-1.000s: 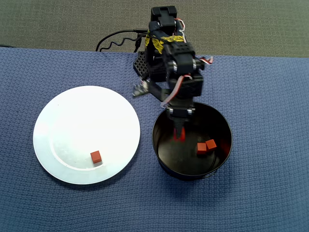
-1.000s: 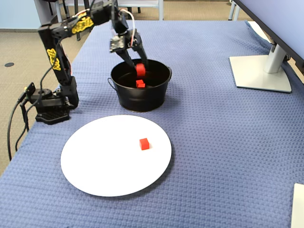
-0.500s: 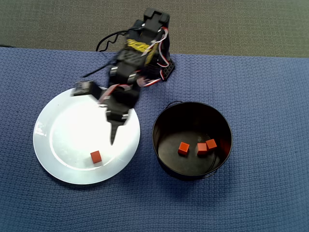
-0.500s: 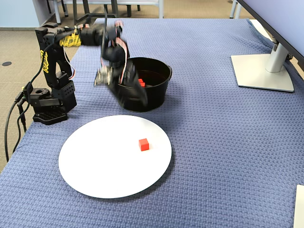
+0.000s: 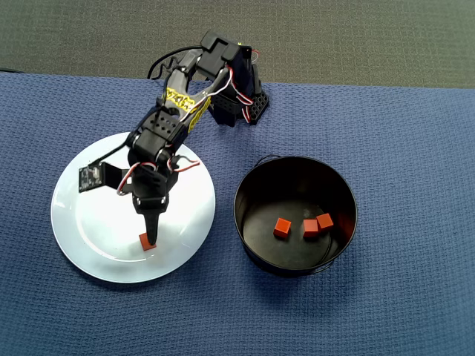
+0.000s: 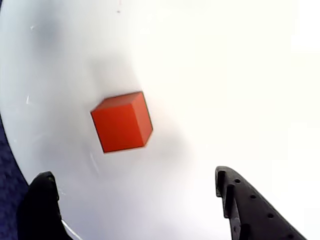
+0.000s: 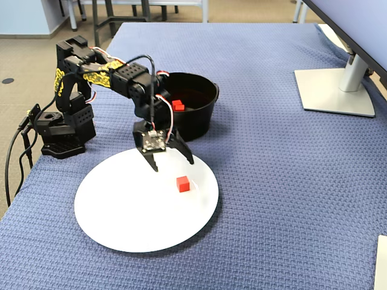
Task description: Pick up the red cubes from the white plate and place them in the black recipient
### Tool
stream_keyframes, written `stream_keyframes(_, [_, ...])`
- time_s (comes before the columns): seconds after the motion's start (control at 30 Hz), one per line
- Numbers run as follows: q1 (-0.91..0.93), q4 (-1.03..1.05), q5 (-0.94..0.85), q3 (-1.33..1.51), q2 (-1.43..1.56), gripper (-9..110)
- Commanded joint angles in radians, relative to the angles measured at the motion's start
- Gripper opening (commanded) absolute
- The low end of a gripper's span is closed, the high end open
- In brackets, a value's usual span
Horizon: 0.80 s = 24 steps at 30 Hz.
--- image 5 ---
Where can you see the blue woven table cloth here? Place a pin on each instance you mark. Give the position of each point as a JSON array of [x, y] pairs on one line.
[[408, 185]]

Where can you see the red cube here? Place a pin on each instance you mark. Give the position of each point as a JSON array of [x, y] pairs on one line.
[[326, 221], [143, 241], [282, 227], [310, 228]]

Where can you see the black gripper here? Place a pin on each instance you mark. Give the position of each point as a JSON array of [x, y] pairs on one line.
[[150, 205]]

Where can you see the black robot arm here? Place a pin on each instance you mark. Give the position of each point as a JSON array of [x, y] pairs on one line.
[[219, 55]]

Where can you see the wrist camera board with bracket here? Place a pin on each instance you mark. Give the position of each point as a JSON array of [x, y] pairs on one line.
[[89, 178]]

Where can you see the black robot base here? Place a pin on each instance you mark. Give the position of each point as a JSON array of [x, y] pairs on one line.
[[256, 107]]

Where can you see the black round metal pot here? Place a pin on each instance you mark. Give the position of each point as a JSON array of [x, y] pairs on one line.
[[259, 193]]

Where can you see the white round plate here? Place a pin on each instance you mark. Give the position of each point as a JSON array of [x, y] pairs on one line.
[[185, 207]]

